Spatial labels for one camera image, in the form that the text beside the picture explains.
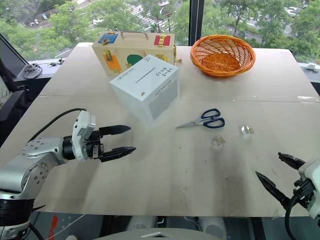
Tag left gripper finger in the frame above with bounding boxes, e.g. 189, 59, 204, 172
99, 124, 132, 137
98, 146, 137, 163

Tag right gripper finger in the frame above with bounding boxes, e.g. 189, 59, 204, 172
278, 151, 307, 171
255, 171, 293, 210

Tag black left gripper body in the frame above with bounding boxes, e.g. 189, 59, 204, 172
83, 128, 105, 161

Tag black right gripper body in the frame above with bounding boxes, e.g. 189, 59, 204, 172
292, 178, 316, 208

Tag white cardboard box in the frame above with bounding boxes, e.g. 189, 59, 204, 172
109, 54, 180, 129

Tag pale grey rounded shape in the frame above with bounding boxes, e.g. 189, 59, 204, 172
197, 216, 227, 240

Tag silver robot torso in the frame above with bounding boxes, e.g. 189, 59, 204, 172
91, 226, 227, 240

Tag wooden latch puzzle box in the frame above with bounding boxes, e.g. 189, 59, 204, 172
91, 30, 181, 76

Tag small key bunch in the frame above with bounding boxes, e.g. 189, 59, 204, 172
48, 57, 65, 68

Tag orange woven basket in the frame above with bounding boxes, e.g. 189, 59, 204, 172
189, 34, 257, 80

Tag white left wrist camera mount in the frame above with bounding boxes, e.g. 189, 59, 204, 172
71, 109, 97, 162

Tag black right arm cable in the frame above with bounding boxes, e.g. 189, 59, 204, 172
284, 194, 301, 240

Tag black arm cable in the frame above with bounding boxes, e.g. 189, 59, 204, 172
284, 194, 301, 240
26, 107, 88, 144

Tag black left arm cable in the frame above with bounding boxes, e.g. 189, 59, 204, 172
26, 107, 88, 144

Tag blue handled scissors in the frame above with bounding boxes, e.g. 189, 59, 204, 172
174, 108, 226, 130

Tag black cable bundle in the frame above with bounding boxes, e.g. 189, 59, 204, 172
23, 63, 43, 80

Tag dark window frame post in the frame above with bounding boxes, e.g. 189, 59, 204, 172
188, 0, 204, 47

